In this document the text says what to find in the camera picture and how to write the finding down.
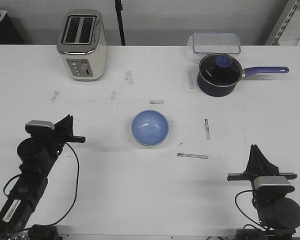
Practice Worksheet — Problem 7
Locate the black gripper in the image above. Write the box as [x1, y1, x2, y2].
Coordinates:
[227, 144, 297, 208]
[30, 114, 86, 160]

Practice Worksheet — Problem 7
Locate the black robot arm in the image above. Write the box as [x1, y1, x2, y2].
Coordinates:
[227, 144, 300, 240]
[0, 115, 86, 240]

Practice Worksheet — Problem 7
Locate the green bowl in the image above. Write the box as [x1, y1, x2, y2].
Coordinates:
[132, 135, 168, 149]

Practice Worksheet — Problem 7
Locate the black tripod pole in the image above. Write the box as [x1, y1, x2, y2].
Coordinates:
[114, 0, 126, 46]

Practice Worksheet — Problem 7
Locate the cream two-slot toaster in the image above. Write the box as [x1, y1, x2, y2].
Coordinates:
[56, 9, 108, 82]

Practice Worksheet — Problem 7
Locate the grey metal shelf rack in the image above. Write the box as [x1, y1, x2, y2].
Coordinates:
[265, 0, 300, 46]

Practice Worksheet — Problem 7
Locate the glass pot lid blue knob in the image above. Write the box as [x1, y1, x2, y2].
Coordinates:
[199, 53, 242, 87]

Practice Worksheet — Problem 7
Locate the dark blue saucepan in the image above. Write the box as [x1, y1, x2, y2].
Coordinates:
[197, 56, 290, 97]

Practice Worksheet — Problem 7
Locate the blue bowl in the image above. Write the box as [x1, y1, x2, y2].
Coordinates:
[131, 109, 169, 145]

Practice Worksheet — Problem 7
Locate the clear plastic food container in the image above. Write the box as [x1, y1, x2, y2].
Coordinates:
[187, 32, 241, 55]

